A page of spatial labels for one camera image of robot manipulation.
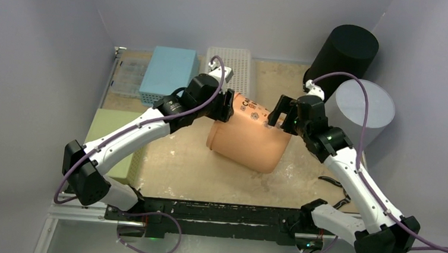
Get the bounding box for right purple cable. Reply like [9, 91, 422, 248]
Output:
[301, 70, 448, 253]

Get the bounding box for green perforated plastic basket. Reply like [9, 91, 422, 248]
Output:
[84, 109, 146, 188]

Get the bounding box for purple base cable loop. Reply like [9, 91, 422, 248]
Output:
[115, 208, 185, 253]

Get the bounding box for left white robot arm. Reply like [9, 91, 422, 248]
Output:
[61, 74, 235, 221]

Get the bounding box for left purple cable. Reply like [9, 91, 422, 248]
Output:
[52, 45, 227, 216]

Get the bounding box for clear plastic screw organizer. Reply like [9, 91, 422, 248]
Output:
[111, 58, 149, 99]

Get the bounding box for blue perforated plastic basket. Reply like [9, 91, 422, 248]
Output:
[139, 46, 200, 107]

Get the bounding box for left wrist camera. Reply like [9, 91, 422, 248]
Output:
[206, 62, 233, 84]

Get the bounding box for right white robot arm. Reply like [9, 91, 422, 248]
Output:
[268, 95, 421, 253]

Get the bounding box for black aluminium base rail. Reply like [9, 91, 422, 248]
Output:
[45, 189, 392, 253]

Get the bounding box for grey plastic bucket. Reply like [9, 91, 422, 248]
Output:
[325, 80, 396, 149]

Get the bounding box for orange bucket black rim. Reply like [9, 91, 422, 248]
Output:
[206, 93, 291, 173]

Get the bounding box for black plastic bucket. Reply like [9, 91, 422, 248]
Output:
[302, 24, 380, 93]

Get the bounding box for black pliers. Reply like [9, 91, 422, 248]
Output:
[316, 175, 355, 210]

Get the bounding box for white perforated plastic basket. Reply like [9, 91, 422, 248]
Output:
[203, 46, 257, 100]

